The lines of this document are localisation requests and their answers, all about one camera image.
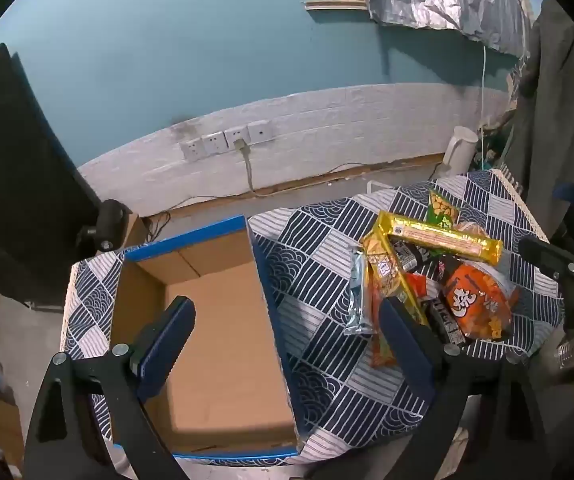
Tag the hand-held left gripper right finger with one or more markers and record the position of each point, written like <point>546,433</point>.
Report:
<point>407,342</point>

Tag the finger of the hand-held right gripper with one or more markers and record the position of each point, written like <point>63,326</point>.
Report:
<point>547,256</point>

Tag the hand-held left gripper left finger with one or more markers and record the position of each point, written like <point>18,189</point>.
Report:
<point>167,340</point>

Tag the blue-rimmed cardboard box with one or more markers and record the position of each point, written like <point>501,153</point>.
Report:
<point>217,335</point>

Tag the orange snack bag silver back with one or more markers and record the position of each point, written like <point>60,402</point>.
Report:
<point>472,305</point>

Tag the orange yellow snack packet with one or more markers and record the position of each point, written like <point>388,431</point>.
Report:
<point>384,270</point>

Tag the long yellow snack packet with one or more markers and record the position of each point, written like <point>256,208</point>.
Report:
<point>442,237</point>

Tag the black candy bar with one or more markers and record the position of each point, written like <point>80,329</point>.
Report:
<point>409,255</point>
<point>444,317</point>

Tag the small red snack packet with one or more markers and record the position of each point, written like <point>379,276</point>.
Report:
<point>417,285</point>

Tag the silver blue snack packet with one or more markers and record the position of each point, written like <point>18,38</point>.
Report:
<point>358,300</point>

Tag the green snack packet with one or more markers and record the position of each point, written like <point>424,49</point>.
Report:
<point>439,207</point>

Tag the navy white patterned tablecloth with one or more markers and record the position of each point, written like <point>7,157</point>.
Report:
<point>317,260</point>

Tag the white jug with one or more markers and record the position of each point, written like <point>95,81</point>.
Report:
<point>459,152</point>

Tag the dark hanging coat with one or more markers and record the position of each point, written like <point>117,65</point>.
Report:
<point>552,110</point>

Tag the flat cardboard piece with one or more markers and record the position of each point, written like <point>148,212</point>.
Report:
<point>4,430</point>

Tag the black panel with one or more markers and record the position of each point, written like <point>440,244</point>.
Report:
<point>12,185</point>

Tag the white wall socket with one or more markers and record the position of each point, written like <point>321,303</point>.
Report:
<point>212,144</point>
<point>232,136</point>
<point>260,131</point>
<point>190,150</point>

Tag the wooden wall shelf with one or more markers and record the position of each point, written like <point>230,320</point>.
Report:
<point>334,4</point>

